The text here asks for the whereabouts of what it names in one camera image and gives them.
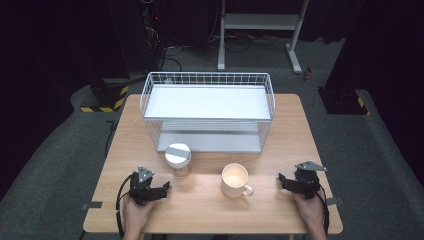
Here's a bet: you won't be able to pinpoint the white wire shelf rack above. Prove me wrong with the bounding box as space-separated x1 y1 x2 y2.
139 71 277 155

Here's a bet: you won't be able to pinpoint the right hand-held gripper black cable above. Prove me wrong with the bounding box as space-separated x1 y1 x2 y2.
314 190 331 236

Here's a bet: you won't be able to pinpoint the black yellow striped stand base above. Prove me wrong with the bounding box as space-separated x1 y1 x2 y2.
79 78 131 114

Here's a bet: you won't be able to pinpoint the grey tape strip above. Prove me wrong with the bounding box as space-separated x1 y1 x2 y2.
325 196 345 207
81 201 104 211

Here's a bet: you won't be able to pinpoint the black stand base yellow mark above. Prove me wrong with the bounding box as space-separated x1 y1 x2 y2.
317 85 371 116

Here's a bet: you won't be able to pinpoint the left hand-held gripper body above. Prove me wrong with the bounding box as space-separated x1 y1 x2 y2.
128 165 158 206

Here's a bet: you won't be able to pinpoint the black floor cables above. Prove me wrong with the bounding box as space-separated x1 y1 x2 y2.
159 33 292 73

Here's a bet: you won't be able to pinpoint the hand-held gripper black cable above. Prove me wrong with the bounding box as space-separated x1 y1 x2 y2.
115 172 137 240
314 190 331 236

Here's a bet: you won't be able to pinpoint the person's left hand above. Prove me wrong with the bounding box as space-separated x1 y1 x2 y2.
122 193 155 234

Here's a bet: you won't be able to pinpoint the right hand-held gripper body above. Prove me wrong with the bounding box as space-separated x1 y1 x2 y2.
292 161 328 201

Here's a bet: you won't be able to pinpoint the white metal stand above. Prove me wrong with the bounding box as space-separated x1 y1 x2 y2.
217 0 310 75

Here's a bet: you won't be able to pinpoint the cream ceramic mug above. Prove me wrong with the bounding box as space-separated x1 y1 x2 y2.
220 162 255 199

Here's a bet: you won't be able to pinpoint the person's right hand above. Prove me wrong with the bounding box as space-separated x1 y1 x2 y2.
292 191 325 232

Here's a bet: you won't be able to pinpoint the left hand-held gripper black cable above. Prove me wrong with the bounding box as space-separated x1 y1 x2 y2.
115 172 137 240

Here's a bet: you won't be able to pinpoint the dark equipment rack with wires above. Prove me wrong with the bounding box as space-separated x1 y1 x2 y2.
138 0 169 73

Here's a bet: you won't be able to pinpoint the glass jar with white lid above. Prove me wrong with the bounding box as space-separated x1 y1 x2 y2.
164 142 193 177

